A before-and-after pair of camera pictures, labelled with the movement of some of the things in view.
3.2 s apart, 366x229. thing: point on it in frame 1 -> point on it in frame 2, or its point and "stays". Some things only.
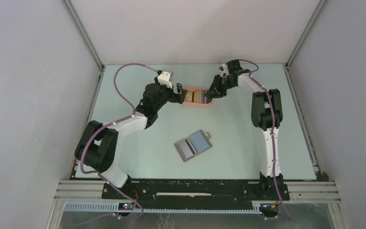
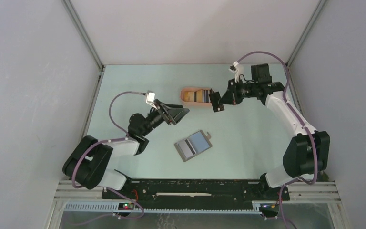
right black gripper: x=216 y=90 -> x=227 y=98
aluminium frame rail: x=296 y=191 stays
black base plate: x=197 y=191 stays
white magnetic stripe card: x=187 y=148 stays
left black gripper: x=178 y=98 -> x=171 y=115
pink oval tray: x=191 y=103 stays
